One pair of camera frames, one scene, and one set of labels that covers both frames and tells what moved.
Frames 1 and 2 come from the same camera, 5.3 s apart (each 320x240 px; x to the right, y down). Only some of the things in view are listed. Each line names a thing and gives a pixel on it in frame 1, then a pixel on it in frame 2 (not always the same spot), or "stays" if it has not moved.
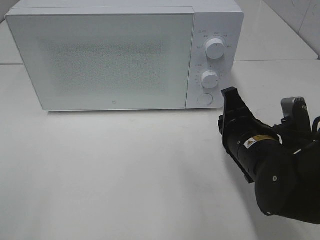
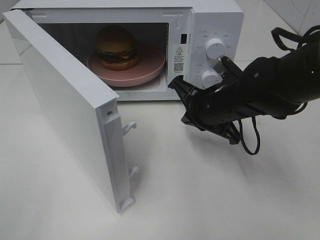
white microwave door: (106, 59) to (88, 107)
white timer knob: (209, 79) stays
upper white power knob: (214, 48) stays
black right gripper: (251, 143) to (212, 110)
